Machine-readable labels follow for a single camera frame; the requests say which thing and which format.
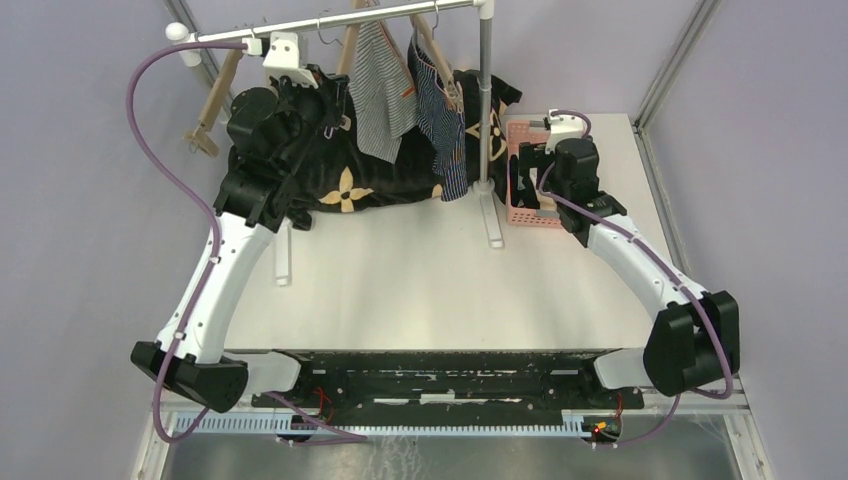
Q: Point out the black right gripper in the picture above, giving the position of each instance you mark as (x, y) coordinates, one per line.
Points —
(532, 155)

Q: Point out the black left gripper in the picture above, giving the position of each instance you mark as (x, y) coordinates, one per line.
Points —
(332, 90)

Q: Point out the grey white striped underwear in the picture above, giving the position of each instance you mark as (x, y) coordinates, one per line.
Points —
(381, 125)

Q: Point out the beige hanger with striped underwear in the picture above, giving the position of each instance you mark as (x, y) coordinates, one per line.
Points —
(351, 40)

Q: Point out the navy striped underwear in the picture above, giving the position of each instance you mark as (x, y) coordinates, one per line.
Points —
(441, 120)

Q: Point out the beige hanger with navy underwear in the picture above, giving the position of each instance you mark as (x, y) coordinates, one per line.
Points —
(437, 56)

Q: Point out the beige clip hanger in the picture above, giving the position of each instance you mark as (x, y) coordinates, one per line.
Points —
(260, 47)

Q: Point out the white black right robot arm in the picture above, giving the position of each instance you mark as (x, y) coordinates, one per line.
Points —
(694, 343)

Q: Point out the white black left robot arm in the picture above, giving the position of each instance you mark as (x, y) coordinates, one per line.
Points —
(273, 130)

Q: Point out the empty beige hanger far left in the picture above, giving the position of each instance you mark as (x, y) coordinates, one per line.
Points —
(198, 137)

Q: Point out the pink plastic basket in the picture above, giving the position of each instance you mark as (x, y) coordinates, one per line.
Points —
(524, 129)

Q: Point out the black floral blanket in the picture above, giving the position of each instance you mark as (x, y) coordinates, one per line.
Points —
(410, 179)

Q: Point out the silver white clothes rack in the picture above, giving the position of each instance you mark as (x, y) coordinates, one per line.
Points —
(320, 46)

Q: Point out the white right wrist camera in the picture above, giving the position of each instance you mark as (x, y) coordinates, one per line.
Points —
(562, 127)

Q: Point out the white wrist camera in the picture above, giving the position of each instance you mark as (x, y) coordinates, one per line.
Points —
(562, 127)
(284, 60)

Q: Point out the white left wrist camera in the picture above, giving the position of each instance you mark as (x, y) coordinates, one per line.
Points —
(284, 60)

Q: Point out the light blue cable duct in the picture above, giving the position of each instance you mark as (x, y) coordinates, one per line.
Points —
(280, 422)

